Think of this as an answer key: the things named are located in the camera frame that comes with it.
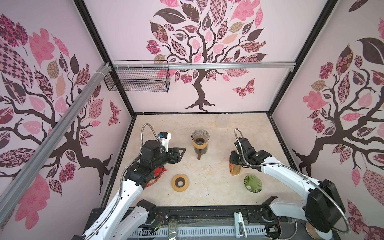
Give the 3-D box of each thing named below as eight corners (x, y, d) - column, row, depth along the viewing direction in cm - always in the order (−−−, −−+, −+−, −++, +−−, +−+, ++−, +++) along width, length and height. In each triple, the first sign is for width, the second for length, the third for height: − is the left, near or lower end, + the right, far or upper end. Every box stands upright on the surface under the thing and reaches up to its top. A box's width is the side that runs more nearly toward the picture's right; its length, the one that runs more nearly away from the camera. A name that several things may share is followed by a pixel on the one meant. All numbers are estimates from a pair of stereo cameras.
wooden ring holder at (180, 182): (171, 192, 83) (170, 190, 81) (173, 175, 90) (172, 173, 88) (188, 192, 83) (188, 190, 81) (189, 175, 90) (188, 173, 88)
